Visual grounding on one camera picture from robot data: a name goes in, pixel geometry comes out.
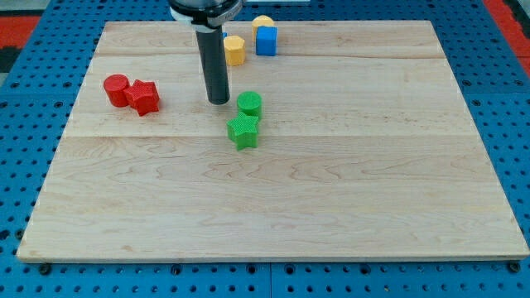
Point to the green star block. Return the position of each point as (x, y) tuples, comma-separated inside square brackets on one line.
[(243, 131)]

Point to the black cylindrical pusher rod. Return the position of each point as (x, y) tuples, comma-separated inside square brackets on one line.
[(212, 56)]

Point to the yellow cylinder block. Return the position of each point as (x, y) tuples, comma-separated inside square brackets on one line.
[(262, 20)]

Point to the red cylinder block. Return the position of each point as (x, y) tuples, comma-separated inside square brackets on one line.
[(114, 86)]

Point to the wooden board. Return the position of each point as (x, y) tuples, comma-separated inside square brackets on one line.
[(367, 152)]

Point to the yellow hexagon block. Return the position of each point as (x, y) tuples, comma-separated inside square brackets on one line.
[(235, 51)]

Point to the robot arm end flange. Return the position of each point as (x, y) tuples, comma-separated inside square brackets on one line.
[(206, 13)]

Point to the red star block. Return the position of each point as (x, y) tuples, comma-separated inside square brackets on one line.
[(143, 97)]

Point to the green cylinder block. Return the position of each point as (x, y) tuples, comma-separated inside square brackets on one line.
[(250, 103)]

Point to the blue cube block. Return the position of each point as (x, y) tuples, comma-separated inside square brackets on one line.
[(266, 41)]

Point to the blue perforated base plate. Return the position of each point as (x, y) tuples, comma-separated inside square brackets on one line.
[(37, 96)]

